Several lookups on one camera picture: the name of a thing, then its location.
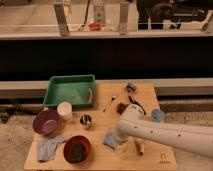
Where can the purple bowl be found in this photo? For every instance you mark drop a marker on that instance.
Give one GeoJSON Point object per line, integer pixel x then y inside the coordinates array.
{"type": "Point", "coordinates": [46, 122]}

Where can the small metal cup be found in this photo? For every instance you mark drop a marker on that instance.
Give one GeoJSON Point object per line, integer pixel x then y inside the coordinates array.
{"type": "Point", "coordinates": [86, 121]}

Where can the black handled tool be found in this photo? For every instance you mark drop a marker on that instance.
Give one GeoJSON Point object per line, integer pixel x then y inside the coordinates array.
{"type": "Point", "coordinates": [133, 101]}

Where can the grey blue cloth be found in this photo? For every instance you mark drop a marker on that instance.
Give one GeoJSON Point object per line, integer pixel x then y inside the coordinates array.
{"type": "Point", "coordinates": [46, 148]}

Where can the small dark metal object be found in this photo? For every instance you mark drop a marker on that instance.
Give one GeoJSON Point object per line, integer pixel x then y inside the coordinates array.
{"type": "Point", "coordinates": [130, 87]}

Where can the corn cob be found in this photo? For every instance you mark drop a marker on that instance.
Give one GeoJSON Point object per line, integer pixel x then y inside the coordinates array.
{"type": "Point", "coordinates": [140, 146]}

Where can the green plastic tray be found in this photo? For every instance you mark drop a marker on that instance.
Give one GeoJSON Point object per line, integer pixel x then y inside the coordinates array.
{"type": "Point", "coordinates": [79, 90]}

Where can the white cup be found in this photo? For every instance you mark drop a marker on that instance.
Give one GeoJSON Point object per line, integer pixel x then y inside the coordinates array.
{"type": "Point", "coordinates": [65, 111]}

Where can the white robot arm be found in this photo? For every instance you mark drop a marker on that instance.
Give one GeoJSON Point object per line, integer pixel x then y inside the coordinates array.
{"type": "Point", "coordinates": [196, 139]}

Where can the bunch of dark grapes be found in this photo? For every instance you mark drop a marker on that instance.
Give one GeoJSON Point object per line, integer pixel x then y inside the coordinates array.
{"type": "Point", "coordinates": [121, 108]}

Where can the small blue cup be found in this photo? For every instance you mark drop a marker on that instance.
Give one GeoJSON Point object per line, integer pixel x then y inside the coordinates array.
{"type": "Point", "coordinates": [157, 115]}

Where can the person in dark clothes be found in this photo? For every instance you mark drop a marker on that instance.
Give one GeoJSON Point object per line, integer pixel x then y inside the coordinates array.
{"type": "Point", "coordinates": [154, 10]}

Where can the blue sponge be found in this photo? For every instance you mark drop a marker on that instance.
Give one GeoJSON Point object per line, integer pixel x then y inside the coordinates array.
{"type": "Point", "coordinates": [110, 141]}

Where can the red bowl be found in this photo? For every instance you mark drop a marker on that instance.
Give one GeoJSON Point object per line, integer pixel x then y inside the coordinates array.
{"type": "Point", "coordinates": [77, 149]}

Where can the wooden board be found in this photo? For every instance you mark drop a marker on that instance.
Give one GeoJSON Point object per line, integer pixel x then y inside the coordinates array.
{"type": "Point", "coordinates": [157, 157]}

